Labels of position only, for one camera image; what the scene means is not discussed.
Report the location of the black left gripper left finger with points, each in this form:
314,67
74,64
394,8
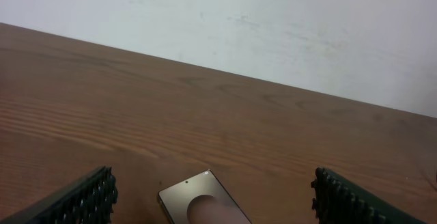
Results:
89,199

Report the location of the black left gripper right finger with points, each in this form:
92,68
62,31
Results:
338,200

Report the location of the silver Galaxy smartphone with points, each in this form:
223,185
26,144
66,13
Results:
201,199

